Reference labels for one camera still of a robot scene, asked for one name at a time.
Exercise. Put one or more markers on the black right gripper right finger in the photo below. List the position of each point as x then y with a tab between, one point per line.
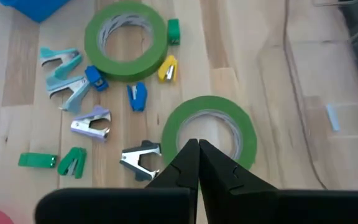
225	186

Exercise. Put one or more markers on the purple staple remover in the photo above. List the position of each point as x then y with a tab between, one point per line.
85	126

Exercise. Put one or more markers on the teal staple remover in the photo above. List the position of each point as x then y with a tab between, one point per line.
68	67

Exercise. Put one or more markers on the black staple remover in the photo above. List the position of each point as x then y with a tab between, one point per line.
129	157

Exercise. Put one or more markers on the green tape roll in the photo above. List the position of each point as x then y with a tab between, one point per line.
90	43
169	133

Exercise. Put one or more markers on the blue mini stapler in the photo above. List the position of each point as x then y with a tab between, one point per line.
140	96
95	76

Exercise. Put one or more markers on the yellow mini stapler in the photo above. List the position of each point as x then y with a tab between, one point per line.
163	67

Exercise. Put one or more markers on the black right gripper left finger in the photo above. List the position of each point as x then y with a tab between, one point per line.
179	174

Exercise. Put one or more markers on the light blue staple remover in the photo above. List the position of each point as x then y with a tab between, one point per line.
76	96

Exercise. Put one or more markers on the clear plastic container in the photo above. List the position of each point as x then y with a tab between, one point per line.
322	77

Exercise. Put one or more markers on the blue plastic basket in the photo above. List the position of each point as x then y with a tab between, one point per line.
36	7

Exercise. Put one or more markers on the green staple box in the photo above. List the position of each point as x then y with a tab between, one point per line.
36	160

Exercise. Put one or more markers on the green mini stapler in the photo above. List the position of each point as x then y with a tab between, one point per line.
78	155
173	31

